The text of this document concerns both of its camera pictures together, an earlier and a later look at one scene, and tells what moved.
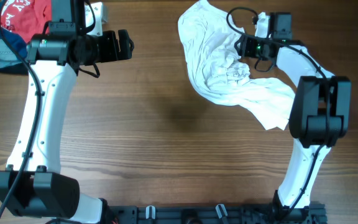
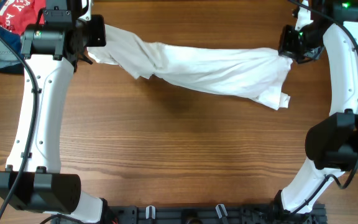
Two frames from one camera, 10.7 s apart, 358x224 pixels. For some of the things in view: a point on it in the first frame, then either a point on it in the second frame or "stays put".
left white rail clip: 153,212 stays put
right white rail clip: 218,211 stays put
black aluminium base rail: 310,214 stays put
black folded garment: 17,68 stays put
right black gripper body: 252,47 -> 304,43
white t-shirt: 210,42 -> 261,74
